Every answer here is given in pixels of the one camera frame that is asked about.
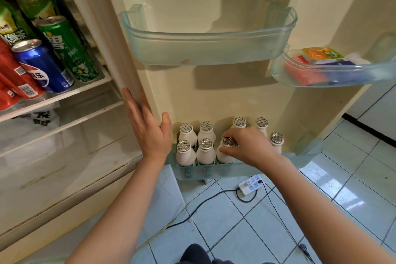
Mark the person's left forearm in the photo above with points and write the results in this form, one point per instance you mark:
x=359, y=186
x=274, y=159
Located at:
x=117, y=217

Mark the orange packet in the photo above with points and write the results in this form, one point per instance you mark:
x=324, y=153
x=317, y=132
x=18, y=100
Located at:
x=321, y=53

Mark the green Sprite can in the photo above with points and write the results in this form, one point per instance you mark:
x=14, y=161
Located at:
x=71, y=50

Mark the white yogurt bottle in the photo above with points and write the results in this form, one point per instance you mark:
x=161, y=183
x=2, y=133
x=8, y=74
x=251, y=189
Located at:
x=224, y=157

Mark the small clear door bin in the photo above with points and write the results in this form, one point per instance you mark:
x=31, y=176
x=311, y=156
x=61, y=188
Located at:
x=210, y=50
x=365, y=73

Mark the person's right hand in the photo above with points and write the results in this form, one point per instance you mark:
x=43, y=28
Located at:
x=250, y=146

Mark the person's left hand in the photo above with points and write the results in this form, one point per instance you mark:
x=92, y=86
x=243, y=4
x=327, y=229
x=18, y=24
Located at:
x=151, y=140

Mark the printed clear plastic bag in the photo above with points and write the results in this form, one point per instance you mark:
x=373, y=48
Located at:
x=31, y=124

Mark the red packet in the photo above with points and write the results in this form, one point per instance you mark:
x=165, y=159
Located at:
x=303, y=72

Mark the person's right forearm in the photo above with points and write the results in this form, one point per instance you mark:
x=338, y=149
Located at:
x=325, y=217

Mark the blue Pepsi can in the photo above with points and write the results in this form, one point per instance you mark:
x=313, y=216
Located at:
x=43, y=69

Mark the white refrigerator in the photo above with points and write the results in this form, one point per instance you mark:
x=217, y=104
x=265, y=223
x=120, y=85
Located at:
x=216, y=93

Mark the glass fridge shelf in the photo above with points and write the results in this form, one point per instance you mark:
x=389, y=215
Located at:
x=77, y=90

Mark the deep clear door bin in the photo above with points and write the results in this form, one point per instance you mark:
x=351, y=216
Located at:
x=201, y=172

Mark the white power strip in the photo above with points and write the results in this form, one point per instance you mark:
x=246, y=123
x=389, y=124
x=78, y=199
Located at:
x=250, y=185

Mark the cluster of small white bottles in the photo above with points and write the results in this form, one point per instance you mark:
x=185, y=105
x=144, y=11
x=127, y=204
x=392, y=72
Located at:
x=185, y=157

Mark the white sink base cabinet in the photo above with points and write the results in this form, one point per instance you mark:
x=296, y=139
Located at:
x=371, y=109

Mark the glass crisper cover shelf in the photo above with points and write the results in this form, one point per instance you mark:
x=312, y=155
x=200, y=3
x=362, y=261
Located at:
x=86, y=118

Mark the white blue packet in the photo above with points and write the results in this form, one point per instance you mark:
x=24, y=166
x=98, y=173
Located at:
x=340, y=64

